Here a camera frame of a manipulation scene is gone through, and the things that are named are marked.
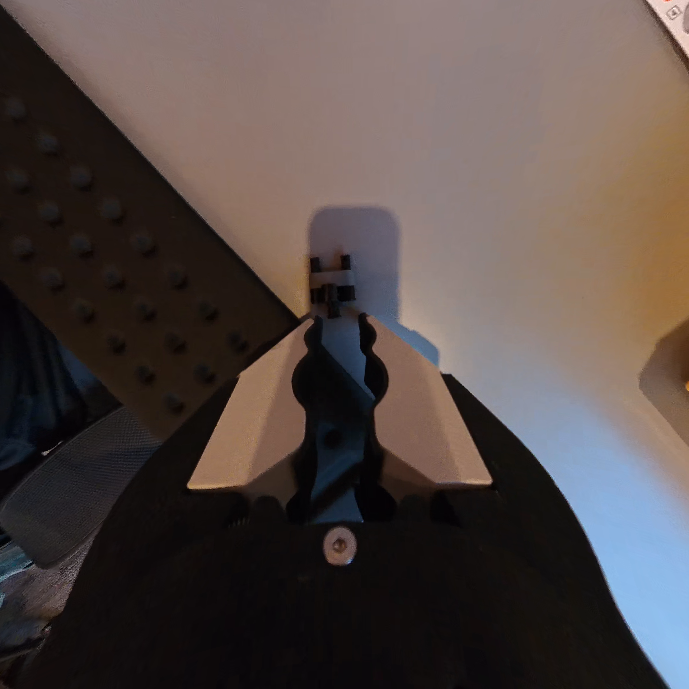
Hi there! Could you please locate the dark studded edge strip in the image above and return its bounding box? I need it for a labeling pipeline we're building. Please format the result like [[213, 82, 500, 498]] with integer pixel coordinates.
[[0, 8, 302, 439]]

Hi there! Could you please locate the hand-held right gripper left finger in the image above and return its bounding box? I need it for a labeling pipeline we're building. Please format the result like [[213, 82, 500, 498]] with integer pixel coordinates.
[[186, 317, 324, 523]]

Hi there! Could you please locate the grey desk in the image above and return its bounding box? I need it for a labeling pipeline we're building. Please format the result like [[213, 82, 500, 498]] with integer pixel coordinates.
[[0, 0, 689, 689]]

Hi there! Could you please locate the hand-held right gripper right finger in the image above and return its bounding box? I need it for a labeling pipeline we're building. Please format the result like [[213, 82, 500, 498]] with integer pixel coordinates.
[[358, 313, 493, 520]]

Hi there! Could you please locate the small black connector piece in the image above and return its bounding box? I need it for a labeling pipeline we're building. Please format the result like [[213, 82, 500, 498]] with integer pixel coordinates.
[[308, 254, 357, 319]]

